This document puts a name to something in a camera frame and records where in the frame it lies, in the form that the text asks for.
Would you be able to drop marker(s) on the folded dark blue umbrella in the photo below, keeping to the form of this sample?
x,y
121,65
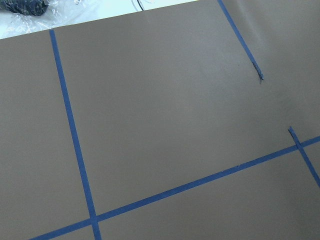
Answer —
x,y
25,7

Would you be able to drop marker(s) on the clear plastic bag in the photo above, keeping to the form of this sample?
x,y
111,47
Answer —
x,y
59,13

